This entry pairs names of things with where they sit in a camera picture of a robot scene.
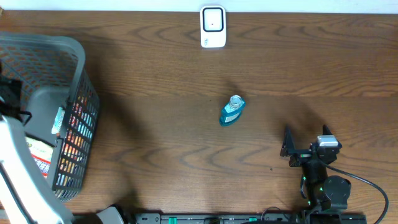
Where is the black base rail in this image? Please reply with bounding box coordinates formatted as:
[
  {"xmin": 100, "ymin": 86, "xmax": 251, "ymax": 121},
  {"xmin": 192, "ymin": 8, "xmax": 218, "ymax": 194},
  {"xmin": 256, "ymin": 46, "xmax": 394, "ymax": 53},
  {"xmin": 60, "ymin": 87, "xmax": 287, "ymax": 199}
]
[{"xmin": 134, "ymin": 213, "xmax": 367, "ymax": 224}]

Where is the blue mouthwash bottle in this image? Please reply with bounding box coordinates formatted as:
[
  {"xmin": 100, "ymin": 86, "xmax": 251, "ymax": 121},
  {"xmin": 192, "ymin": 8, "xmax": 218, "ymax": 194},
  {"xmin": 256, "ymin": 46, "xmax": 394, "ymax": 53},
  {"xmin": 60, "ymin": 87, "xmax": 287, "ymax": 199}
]
[{"xmin": 219, "ymin": 95, "xmax": 246, "ymax": 126}]

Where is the green wet wipes pack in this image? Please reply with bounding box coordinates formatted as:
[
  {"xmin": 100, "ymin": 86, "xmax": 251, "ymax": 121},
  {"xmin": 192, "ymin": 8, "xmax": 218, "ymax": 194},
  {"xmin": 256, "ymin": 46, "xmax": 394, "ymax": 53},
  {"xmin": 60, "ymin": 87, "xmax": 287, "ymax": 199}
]
[{"xmin": 51, "ymin": 107, "xmax": 65, "ymax": 134}]

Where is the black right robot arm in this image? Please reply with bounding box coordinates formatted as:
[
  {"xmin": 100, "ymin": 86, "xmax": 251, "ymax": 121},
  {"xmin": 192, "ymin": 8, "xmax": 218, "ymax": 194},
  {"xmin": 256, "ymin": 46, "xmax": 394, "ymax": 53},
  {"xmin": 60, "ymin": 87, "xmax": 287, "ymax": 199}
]
[{"xmin": 280, "ymin": 125, "xmax": 367, "ymax": 224}]

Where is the white barcode scanner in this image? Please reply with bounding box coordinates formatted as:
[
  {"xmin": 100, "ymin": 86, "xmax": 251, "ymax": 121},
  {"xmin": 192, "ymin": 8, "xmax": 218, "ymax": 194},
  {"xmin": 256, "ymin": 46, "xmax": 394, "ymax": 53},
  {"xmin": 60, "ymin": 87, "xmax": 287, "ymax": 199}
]
[{"xmin": 200, "ymin": 6, "xmax": 226, "ymax": 48}]

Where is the yellow snack bag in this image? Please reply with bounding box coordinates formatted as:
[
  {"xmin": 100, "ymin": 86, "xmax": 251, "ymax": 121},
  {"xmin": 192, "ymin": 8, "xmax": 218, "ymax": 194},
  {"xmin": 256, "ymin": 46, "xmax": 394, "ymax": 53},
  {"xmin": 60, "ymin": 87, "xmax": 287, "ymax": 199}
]
[{"xmin": 25, "ymin": 137, "xmax": 53, "ymax": 179}]

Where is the grey plastic shopping basket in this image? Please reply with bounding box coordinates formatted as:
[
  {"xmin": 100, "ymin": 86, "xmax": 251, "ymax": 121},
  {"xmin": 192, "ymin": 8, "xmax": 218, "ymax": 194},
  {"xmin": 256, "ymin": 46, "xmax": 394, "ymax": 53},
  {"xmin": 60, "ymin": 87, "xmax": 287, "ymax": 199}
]
[{"xmin": 1, "ymin": 32, "xmax": 100, "ymax": 202}]

